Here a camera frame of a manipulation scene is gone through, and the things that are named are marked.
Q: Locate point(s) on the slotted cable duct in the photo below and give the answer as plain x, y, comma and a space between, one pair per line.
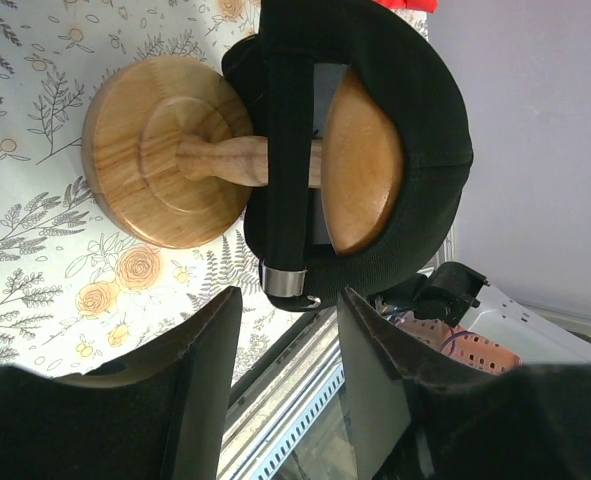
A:
258, 451

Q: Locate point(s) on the black baseball cap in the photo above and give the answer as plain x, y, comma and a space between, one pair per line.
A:
286, 75

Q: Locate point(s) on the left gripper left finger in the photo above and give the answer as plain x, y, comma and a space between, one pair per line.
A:
157, 412

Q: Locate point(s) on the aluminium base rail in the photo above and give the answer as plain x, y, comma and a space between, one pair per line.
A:
270, 378

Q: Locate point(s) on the wooden hat stand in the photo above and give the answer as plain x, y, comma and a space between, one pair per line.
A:
169, 153

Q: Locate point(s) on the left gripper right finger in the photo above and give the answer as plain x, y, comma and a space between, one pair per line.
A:
417, 414

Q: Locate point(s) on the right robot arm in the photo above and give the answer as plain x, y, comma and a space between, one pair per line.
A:
457, 312

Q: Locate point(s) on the red cloth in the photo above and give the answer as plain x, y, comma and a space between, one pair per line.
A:
427, 6

